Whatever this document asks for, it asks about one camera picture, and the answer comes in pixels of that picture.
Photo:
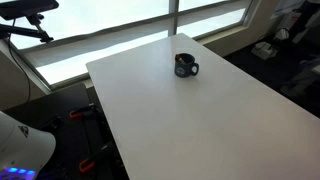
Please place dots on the orange capped white marker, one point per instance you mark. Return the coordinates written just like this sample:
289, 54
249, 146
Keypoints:
179, 58

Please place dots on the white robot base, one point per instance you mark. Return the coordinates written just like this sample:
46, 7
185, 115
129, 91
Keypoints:
23, 146

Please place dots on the dark blue speckled mug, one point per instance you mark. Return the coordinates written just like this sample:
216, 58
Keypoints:
183, 69

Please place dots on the black robot stand top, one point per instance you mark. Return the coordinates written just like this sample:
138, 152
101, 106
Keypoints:
71, 133

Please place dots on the white device on floor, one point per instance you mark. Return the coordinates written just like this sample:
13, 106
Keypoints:
264, 50

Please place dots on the grey blue chair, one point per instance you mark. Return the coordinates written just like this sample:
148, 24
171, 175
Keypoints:
305, 75

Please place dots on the grey window frame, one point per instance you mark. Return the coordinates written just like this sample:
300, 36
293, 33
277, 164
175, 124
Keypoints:
173, 16

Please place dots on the black articulated camera mount arm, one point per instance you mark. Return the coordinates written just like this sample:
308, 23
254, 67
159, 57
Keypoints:
20, 31

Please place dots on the black camera on mount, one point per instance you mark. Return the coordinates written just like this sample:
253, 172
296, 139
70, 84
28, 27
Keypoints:
26, 8

